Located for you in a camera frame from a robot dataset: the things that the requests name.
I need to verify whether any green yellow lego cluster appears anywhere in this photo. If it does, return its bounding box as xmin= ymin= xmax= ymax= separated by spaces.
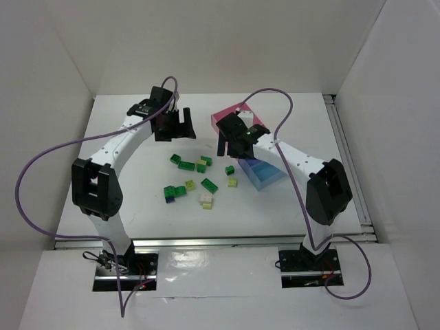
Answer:
xmin=196 ymin=155 xmax=212 ymax=173

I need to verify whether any small green lego brick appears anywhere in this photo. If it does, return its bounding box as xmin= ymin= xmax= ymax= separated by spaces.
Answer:
xmin=225 ymin=165 xmax=234 ymax=175

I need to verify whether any white beige lego brick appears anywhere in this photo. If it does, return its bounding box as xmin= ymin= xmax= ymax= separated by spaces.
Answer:
xmin=199 ymin=192 xmax=212 ymax=204

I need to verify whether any small green corner lego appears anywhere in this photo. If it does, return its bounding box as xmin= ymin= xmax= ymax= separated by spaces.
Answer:
xmin=170 ymin=154 xmax=181 ymax=165

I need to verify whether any green and blue lego stack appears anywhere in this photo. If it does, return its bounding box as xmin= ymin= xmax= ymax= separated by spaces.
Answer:
xmin=164 ymin=186 xmax=187 ymax=204

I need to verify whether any light yellow lego brick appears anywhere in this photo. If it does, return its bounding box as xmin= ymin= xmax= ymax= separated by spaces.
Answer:
xmin=228 ymin=177 xmax=238 ymax=188

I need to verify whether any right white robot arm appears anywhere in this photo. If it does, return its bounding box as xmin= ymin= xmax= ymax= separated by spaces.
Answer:
xmin=216 ymin=111 xmax=353 ymax=264

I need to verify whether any aluminium rail front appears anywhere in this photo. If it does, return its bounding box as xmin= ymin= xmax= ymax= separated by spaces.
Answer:
xmin=53 ymin=233 xmax=379 ymax=251

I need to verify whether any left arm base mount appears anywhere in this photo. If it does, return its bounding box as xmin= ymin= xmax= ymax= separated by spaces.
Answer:
xmin=82 ymin=251 xmax=159 ymax=292

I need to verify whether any pink and blue compartment tray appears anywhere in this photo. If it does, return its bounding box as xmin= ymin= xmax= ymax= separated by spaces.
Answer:
xmin=210 ymin=103 xmax=287 ymax=191

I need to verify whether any aluminium rail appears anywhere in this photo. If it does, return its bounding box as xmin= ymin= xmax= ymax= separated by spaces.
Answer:
xmin=322 ymin=95 xmax=375 ymax=235
xmin=53 ymin=233 xmax=379 ymax=251

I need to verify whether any green lego plate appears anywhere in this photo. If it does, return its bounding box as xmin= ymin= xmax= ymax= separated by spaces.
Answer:
xmin=201 ymin=178 xmax=219 ymax=194

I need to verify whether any green long lego brick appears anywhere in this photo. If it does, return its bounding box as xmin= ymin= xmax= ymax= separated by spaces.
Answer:
xmin=178 ymin=161 xmax=196 ymax=171

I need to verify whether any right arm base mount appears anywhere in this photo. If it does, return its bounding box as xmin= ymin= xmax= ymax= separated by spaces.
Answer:
xmin=274 ymin=249 xmax=344 ymax=289

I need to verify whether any aluminium rail right side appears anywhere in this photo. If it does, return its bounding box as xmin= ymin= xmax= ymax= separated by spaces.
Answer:
xmin=322 ymin=95 xmax=375 ymax=235

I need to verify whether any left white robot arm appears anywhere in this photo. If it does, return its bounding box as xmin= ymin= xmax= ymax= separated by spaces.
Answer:
xmin=71 ymin=86 xmax=196 ymax=267

